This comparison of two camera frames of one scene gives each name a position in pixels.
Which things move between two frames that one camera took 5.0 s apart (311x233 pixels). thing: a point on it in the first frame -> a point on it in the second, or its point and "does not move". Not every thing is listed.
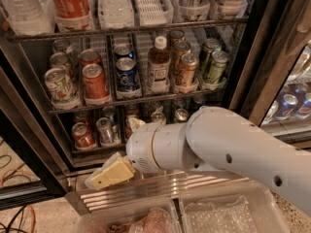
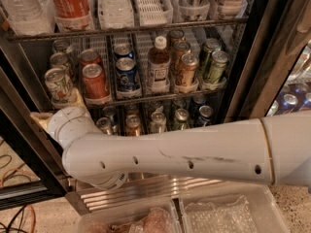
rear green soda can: (210, 47) does not move
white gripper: (140, 149) -> (62, 119)
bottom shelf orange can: (128, 131) does not move
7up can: (59, 84) does not move
